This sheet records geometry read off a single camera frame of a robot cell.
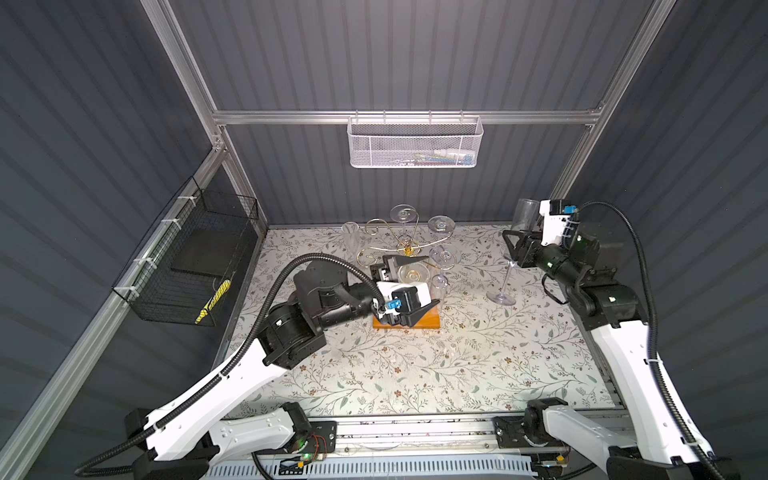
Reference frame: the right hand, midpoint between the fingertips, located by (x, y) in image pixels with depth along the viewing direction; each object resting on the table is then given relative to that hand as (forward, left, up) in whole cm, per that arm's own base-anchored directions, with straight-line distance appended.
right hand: (517, 234), depth 67 cm
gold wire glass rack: (+1, +24, -5) cm, 25 cm away
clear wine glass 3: (-4, +17, -3) cm, 18 cm away
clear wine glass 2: (+7, +16, -3) cm, 18 cm away
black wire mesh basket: (+1, +78, -6) cm, 78 cm away
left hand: (-15, +21, +7) cm, 27 cm away
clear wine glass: (+11, +25, -3) cm, 28 cm away
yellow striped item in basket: (-8, +70, -10) cm, 71 cm away
